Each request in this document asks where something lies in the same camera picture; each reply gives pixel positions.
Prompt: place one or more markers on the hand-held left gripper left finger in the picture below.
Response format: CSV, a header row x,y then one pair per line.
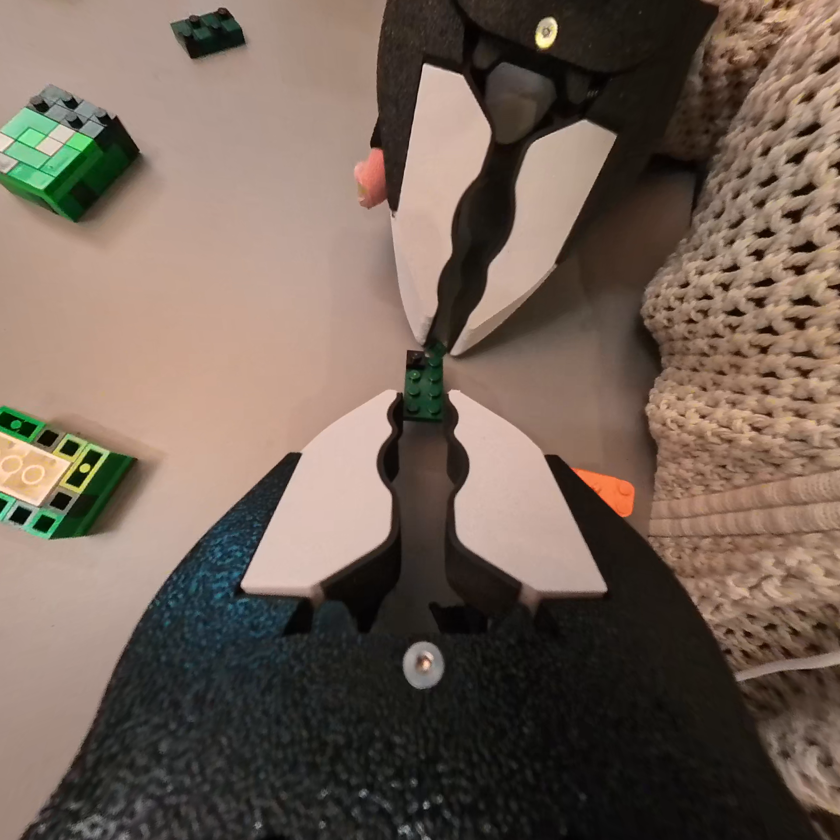
x,y
321,525

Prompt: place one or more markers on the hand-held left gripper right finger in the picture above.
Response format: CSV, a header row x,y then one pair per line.
x,y
525,525

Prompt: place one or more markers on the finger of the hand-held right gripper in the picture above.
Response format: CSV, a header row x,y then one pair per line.
x,y
426,184
558,197

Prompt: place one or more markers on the dark green lego assembly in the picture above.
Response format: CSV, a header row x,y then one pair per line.
x,y
425,397

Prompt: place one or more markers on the small dark green lego brick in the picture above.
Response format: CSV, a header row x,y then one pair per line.
x,y
435,354

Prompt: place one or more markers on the person's right forearm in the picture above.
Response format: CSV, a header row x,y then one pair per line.
x,y
754,52

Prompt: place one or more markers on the green lego face block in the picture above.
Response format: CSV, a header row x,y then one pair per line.
x,y
59,479

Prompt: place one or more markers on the dark green flat lego plate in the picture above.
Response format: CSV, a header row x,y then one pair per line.
x,y
208,29

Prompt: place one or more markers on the green lego block dark studs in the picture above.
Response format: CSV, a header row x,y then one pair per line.
x,y
65,151

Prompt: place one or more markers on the person's right hand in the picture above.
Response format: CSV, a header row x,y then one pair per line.
x,y
371,177

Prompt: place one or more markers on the orange brick separator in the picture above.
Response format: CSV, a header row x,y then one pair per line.
x,y
610,492

